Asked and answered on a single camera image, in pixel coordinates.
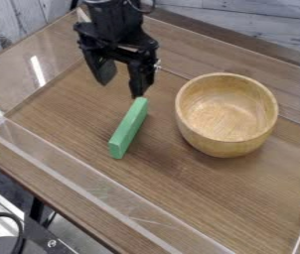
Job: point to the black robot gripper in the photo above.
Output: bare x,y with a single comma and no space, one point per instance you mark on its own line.
112,38

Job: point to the green rectangular block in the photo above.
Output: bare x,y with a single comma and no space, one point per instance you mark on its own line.
127,128

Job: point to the brown wooden bowl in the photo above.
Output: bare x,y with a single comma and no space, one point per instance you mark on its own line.
226,113

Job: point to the black table leg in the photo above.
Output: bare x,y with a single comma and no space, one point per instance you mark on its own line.
36,210

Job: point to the black chair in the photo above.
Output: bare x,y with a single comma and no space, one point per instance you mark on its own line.
33,239

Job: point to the clear acrylic corner bracket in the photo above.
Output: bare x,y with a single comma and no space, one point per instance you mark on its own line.
82,17

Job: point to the clear acrylic tray wall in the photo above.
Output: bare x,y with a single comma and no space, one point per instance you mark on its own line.
167,199

